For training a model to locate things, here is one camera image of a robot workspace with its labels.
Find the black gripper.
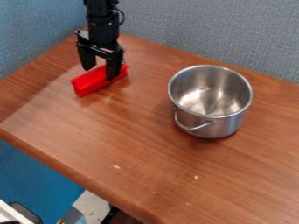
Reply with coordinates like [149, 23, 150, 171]
[75, 16, 125, 81]

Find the red plastic block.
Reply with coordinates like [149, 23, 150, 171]
[70, 65, 129, 97]

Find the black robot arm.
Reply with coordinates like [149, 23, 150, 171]
[75, 0, 126, 81]

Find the stainless steel pot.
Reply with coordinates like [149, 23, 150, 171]
[169, 65, 254, 139]

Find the white grey object under table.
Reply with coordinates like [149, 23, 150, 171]
[62, 191, 110, 224]

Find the black white object bottom left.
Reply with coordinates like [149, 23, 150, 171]
[0, 199, 43, 224]

